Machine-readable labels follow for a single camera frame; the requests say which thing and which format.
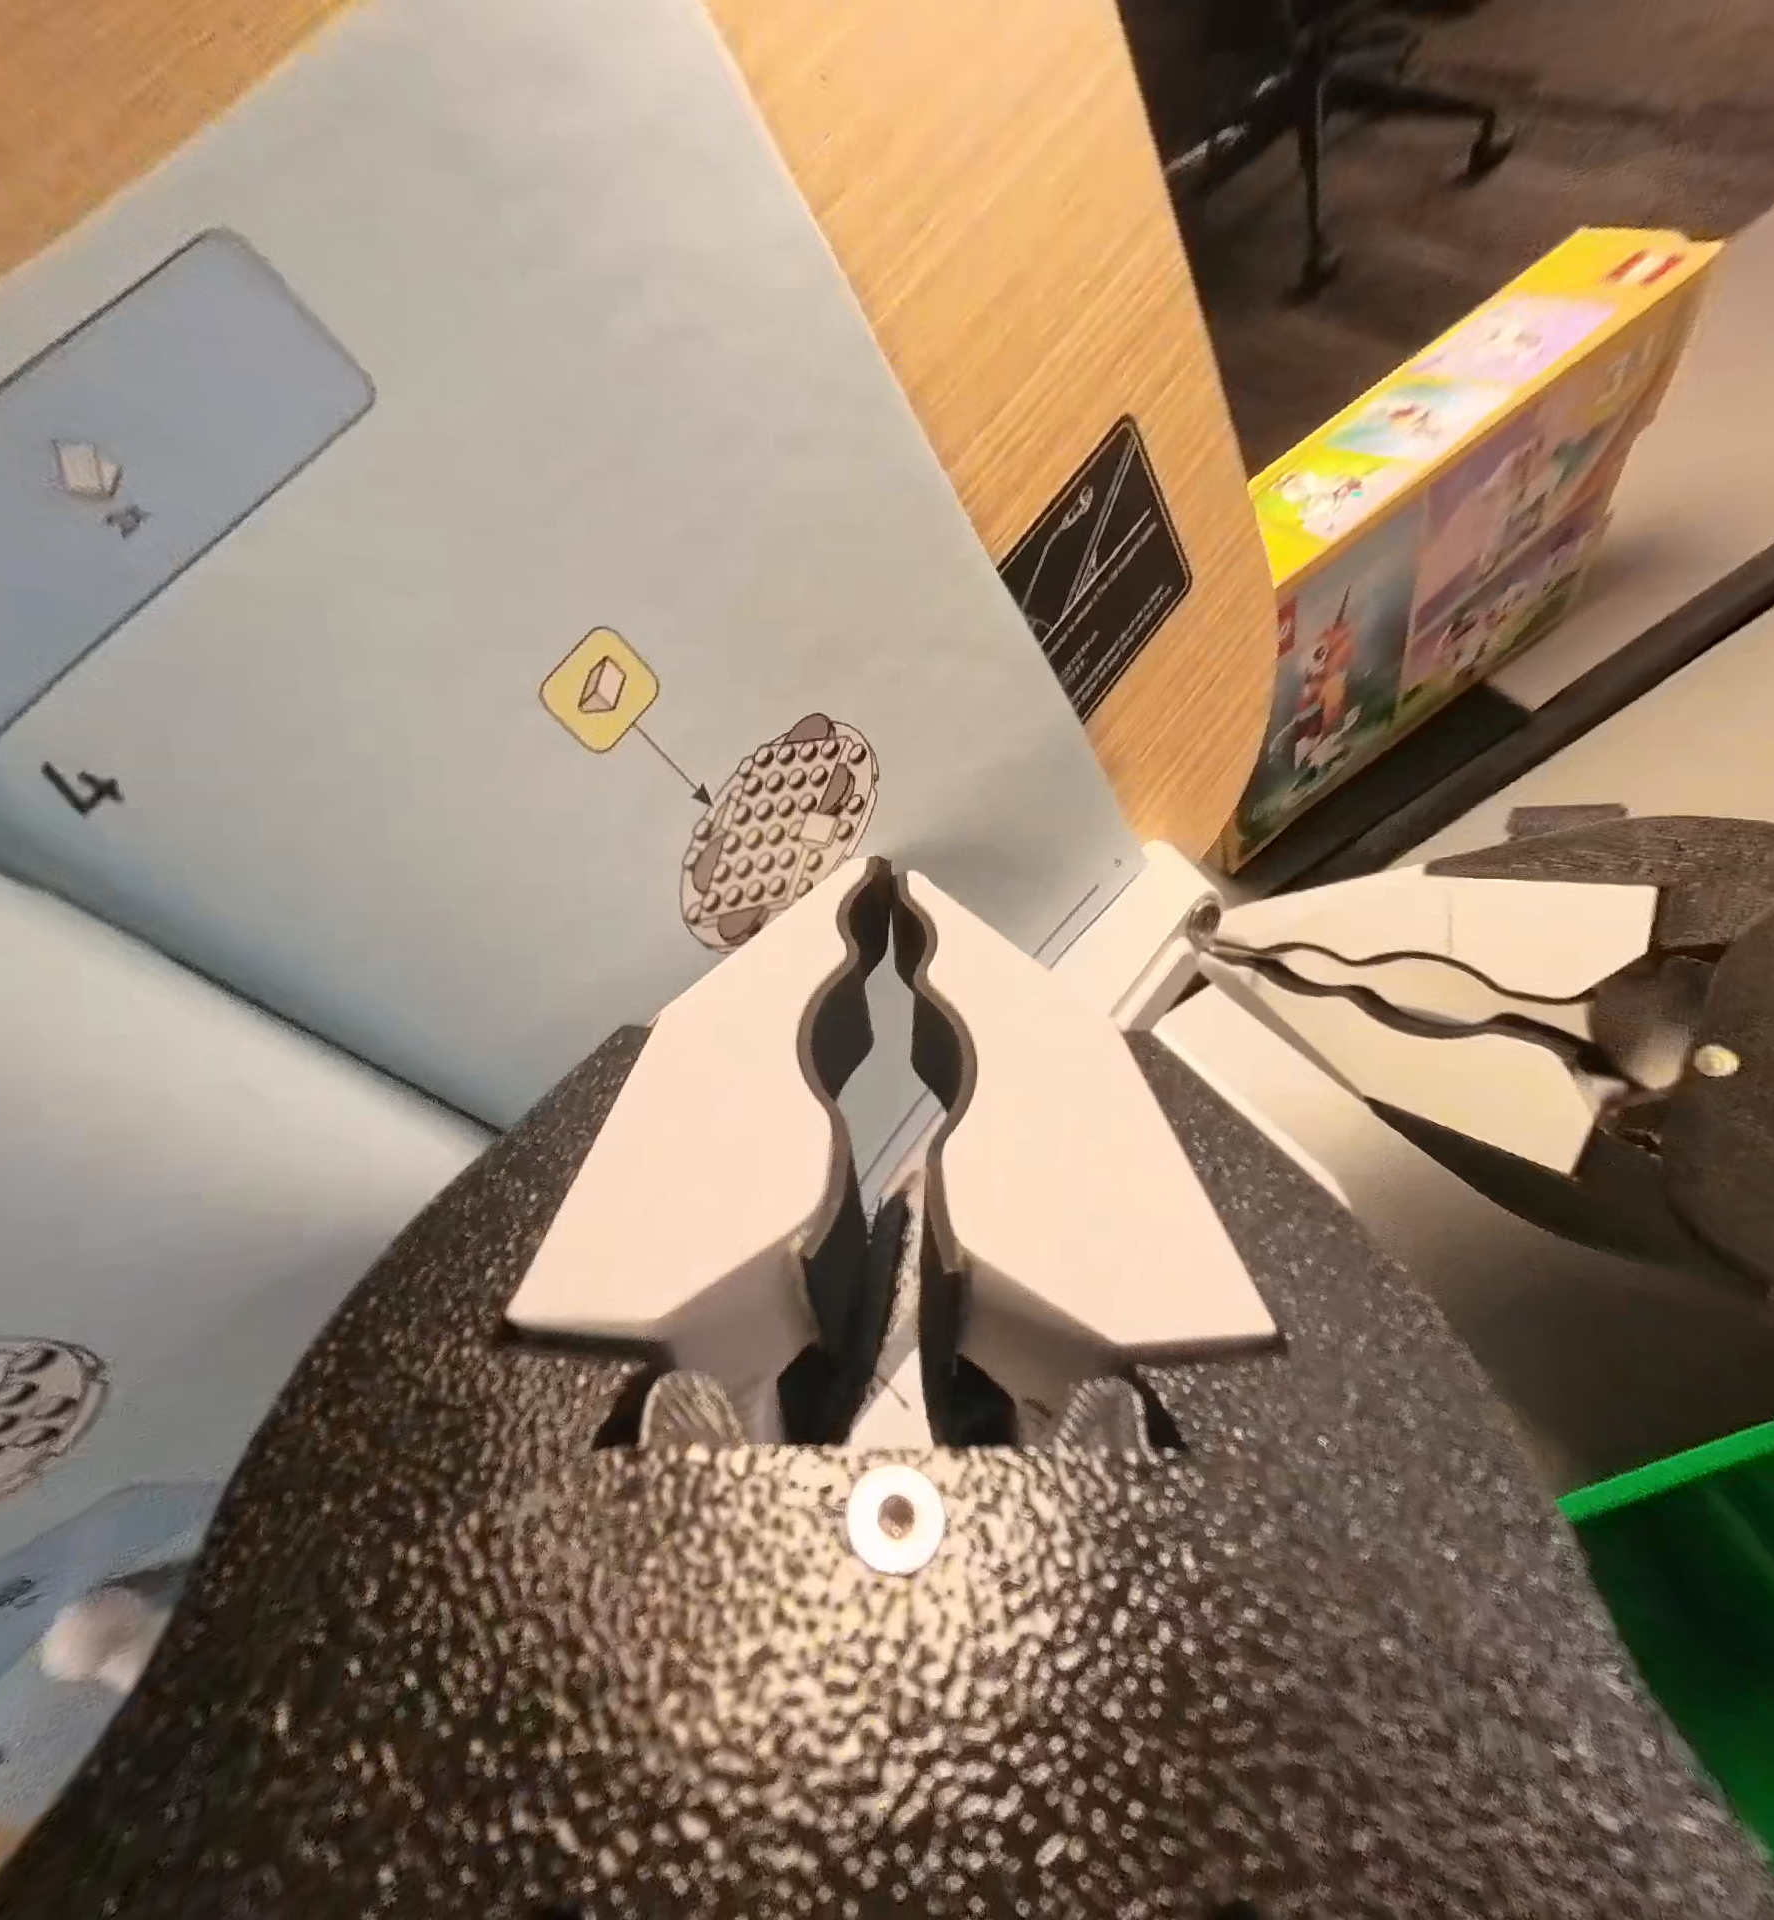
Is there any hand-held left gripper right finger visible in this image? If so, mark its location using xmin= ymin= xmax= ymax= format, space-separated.
xmin=895 ymin=866 xmax=1282 ymax=1449

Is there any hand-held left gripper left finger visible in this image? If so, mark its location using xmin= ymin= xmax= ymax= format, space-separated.
xmin=501 ymin=853 xmax=896 ymax=1433

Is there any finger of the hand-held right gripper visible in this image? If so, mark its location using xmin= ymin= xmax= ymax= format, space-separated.
xmin=1209 ymin=869 xmax=1667 ymax=1037
xmin=1225 ymin=959 xmax=1633 ymax=1179

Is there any yellow lego set box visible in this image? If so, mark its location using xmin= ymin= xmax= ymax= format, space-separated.
xmin=1216 ymin=228 xmax=1726 ymax=875

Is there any green plastic box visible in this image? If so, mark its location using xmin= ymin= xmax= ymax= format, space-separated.
xmin=1554 ymin=1415 xmax=1774 ymax=1920

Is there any light blue instruction booklet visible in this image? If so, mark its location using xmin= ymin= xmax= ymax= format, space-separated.
xmin=0 ymin=0 xmax=1149 ymax=1840

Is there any black office chair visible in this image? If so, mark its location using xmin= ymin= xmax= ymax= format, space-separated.
xmin=1165 ymin=0 xmax=1520 ymax=301

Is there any wooden backing board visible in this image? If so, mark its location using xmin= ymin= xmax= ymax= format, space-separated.
xmin=0 ymin=0 xmax=1286 ymax=872

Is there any black frame at right edge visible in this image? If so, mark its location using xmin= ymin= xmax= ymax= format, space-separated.
xmin=1225 ymin=510 xmax=1774 ymax=901

